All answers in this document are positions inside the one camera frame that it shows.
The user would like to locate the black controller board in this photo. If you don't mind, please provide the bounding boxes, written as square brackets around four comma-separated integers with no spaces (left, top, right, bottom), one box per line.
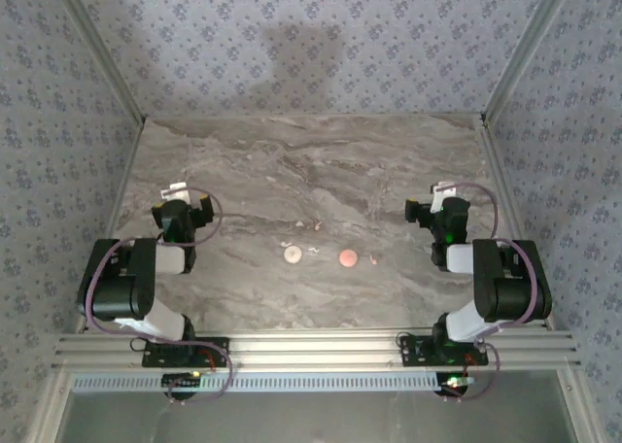
[161,370,204,401]
[434,371,476,400]

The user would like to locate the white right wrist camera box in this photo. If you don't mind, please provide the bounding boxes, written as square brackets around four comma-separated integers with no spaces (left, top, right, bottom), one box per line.
[430,181,459,214]

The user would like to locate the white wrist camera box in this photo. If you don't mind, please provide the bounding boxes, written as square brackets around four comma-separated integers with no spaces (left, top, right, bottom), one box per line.
[430,181,459,214]
[161,182,191,204]

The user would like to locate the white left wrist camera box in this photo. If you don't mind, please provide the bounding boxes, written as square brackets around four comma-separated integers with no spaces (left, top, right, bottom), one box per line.
[161,182,191,204]

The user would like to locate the aluminium table side rail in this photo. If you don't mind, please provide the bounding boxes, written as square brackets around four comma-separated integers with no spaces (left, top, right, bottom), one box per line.
[477,117,556,331]
[76,116,148,333]

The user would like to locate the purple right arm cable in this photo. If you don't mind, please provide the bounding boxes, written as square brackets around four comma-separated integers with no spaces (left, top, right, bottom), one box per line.
[444,182,553,404]

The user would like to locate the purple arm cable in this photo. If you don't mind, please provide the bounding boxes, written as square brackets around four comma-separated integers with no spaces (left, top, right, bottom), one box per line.
[444,182,553,404]
[84,185,236,407]

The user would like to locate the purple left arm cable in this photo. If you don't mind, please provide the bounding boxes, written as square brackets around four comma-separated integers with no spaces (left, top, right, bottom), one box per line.
[84,185,236,407]

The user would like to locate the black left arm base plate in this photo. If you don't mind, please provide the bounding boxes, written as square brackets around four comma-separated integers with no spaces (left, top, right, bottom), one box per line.
[141,336,231,369]

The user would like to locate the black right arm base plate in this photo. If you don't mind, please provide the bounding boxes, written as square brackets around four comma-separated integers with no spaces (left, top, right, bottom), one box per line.
[397,333,490,369]

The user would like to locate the aluminium base rail beam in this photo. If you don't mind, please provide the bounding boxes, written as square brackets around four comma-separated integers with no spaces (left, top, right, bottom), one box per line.
[52,329,583,372]

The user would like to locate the aluminium corner frame post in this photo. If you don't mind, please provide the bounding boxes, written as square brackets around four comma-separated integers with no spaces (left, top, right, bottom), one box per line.
[48,0,148,126]
[479,0,583,126]

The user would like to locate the grey slotted cable duct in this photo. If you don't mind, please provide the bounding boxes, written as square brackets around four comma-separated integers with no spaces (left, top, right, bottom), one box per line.
[71,371,441,394]

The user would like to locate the aluminium lower frame rail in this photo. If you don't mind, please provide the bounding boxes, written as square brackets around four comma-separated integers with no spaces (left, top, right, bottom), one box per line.
[23,369,74,443]
[556,367,600,443]

